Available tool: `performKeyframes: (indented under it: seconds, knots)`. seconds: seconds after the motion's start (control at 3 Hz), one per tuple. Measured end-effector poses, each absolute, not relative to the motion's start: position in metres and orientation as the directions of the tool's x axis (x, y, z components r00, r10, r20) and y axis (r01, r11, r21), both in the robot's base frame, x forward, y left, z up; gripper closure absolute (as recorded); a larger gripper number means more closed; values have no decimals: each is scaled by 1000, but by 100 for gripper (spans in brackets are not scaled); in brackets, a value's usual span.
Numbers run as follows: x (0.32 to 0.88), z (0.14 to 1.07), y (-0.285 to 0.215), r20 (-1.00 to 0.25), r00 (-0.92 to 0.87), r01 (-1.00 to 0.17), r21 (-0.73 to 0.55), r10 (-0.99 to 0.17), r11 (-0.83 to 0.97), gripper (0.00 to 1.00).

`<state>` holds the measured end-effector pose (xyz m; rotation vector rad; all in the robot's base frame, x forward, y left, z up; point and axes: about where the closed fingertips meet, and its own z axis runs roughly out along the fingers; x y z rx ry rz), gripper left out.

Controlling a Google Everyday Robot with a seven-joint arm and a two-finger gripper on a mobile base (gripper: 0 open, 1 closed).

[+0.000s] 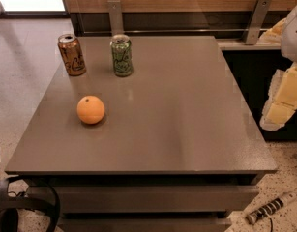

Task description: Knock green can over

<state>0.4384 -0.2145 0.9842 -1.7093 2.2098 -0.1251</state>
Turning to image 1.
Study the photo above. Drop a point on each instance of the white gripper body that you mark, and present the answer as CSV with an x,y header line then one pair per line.
x,y
293,36

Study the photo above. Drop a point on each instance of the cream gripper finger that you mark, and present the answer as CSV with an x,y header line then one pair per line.
x,y
282,99
272,35

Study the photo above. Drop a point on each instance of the green soda can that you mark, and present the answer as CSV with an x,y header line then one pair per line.
x,y
121,49

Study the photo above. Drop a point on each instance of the orange-brown soda can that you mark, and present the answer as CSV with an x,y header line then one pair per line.
x,y
71,54

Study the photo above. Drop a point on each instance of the grey table with drawers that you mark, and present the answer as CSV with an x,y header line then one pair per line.
x,y
176,151

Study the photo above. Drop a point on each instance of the white power strip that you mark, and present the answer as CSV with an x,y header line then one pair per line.
x,y
271,207

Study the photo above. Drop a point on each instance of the orange fruit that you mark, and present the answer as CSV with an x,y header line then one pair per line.
x,y
90,110

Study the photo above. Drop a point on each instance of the black chair base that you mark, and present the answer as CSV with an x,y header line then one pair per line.
x,y
9,206

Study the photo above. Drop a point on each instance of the left metal wall bracket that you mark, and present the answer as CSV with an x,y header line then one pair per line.
x,y
115,17

